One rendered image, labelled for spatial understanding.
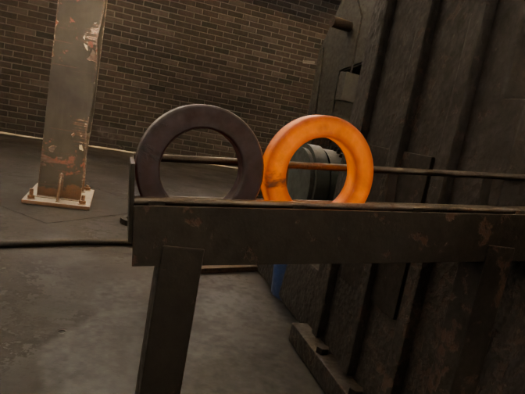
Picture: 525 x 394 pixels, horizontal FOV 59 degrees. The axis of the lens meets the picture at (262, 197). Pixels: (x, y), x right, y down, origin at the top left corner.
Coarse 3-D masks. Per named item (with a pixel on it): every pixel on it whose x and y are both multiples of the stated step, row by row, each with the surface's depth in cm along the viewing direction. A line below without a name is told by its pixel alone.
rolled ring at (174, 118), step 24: (168, 120) 63; (192, 120) 64; (216, 120) 65; (240, 120) 66; (144, 144) 63; (168, 144) 64; (240, 144) 67; (144, 168) 63; (240, 168) 69; (144, 192) 64; (240, 192) 68
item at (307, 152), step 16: (304, 144) 215; (304, 160) 207; (320, 160) 201; (336, 160) 206; (288, 176) 223; (304, 176) 205; (320, 176) 198; (336, 176) 202; (288, 192) 220; (304, 192) 203; (320, 192) 198; (272, 272) 215; (288, 272) 196; (304, 272) 182; (288, 288) 194; (304, 288) 180; (288, 304) 192; (304, 304) 178; (304, 320) 176
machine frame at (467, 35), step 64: (384, 0) 138; (448, 0) 114; (512, 0) 95; (384, 64) 139; (448, 64) 111; (512, 64) 93; (384, 128) 134; (448, 128) 104; (512, 128) 91; (384, 192) 125; (448, 192) 105; (512, 192) 93; (320, 320) 152; (384, 320) 123; (512, 320) 100; (320, 384) 139; (384, 384) 115; (512, 384) 104
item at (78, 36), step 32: (64, 0) 277; (96, 0) 282; (64, 32) 281; (96, 32) 283; (64, 64) 284; (96, 64) 288; (64, 96) 288; (64, 128) 291; (64, 160) 295; (32, 192) 286; (64, 192) 299
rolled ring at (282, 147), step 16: (288, 128) 69; (304, 128) 69; (320, 128) 70; (336, 128) 71; (352, 128) 72; (272, 144) 69; (288, 144) 69; (352, 144) 72; (272, 160) 68; (288, 160) 69; (352, 160) 74; (368, 160) 74; (272, 176) 69; (352, 176) 75; (368, 176) 74; (272, 192) 69; (352, 192) 74; (368, 192) 75
